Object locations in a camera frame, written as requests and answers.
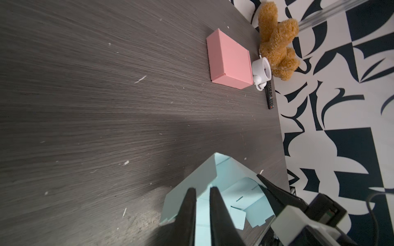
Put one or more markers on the light blue paper box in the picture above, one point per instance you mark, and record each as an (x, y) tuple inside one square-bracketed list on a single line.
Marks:
[(239, 187)]

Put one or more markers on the pink paper box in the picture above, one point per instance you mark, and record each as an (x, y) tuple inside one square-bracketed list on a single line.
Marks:
[(229, 62)]

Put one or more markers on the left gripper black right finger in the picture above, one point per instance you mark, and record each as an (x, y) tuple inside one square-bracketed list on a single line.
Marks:
[(222, 229)]

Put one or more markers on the black remote control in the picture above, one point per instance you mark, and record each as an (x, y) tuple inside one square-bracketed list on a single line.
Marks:
[(269, 95)]

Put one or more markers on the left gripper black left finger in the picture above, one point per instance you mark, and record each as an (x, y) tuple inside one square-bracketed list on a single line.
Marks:
[(181, 232)]

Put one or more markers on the brown teddy bear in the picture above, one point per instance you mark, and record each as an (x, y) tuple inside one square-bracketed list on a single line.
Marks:
[(275, 39)]

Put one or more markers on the white alarm clock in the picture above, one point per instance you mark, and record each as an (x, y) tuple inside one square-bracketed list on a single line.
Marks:
[(261, 72)]

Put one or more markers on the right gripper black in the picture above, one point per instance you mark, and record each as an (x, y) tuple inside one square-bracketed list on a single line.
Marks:
[(322, 209)]

